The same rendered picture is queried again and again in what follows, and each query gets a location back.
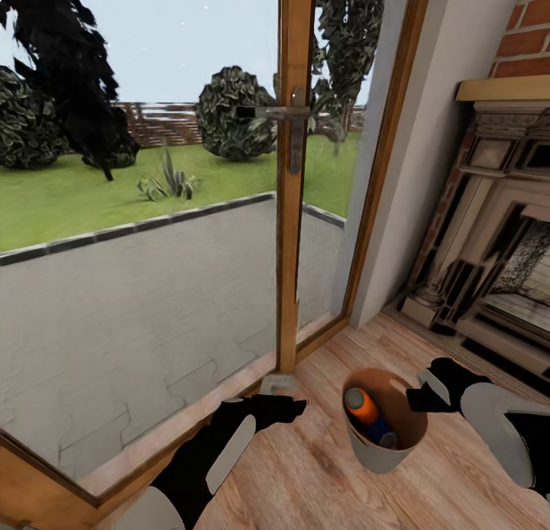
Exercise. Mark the door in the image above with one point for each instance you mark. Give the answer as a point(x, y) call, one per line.
point(182, 183)

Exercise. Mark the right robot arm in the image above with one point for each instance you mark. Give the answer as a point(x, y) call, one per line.
point(516, 430)

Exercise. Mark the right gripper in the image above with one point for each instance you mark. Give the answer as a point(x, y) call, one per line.
point(420, 402)

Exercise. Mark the trash can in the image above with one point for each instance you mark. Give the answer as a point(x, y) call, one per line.
point(410, 427)

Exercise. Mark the wood fireplace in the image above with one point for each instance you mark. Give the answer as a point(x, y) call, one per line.
point(483, 293)

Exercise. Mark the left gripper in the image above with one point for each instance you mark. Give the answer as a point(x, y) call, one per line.
point(281, 408)

